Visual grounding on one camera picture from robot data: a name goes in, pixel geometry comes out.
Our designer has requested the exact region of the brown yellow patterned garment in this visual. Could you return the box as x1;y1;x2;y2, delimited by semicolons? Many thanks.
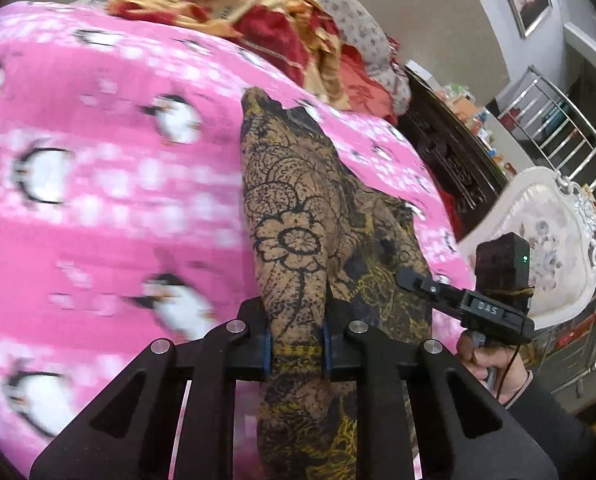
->
240;88;431;479

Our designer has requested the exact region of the black sleeved right forearm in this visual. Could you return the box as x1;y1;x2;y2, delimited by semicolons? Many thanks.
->
506;376;595;479

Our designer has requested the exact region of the person's right hand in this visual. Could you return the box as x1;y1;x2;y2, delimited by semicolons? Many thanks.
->
455;332;533;406

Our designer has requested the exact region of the white ornate upholstered chair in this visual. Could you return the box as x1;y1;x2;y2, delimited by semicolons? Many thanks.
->
458;166;596;330

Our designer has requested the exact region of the dark carved wooden headboard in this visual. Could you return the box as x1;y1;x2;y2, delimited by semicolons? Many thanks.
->
398;70;507;240

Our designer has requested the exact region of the steel stair railing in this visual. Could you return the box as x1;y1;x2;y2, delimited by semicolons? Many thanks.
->
498;65;596;399

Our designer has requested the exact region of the pink penguin fleece blanket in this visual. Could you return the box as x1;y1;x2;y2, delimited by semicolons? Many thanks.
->
0;2;475;474

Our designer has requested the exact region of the red gold crumpled quilt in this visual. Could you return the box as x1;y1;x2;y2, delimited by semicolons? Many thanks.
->
107;0;397;122

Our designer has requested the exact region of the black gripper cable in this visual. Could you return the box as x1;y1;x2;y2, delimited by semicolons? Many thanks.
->
494;328;527;401

